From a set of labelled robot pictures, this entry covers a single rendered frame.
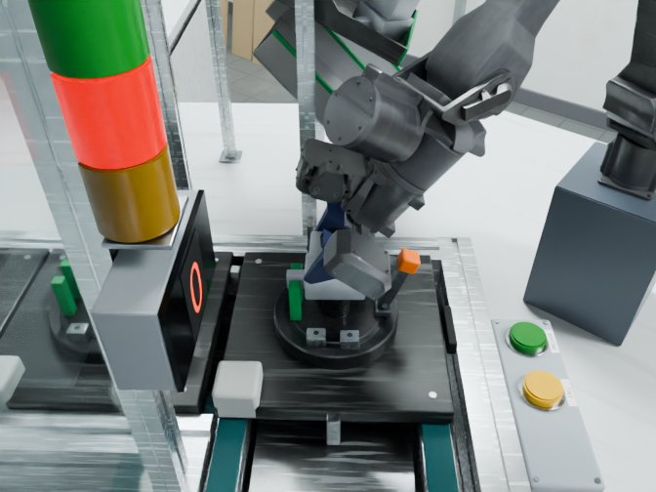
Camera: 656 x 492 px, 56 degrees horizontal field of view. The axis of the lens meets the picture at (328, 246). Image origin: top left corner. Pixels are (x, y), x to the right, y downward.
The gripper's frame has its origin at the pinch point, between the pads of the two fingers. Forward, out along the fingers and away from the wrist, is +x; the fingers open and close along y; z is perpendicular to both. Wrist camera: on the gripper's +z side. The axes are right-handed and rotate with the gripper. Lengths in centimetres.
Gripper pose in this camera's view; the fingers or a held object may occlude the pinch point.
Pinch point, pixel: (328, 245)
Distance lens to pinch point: 62.8
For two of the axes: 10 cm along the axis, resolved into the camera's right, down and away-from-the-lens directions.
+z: -8.0, -4.8, -3.7
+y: -0.3, 6.4, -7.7
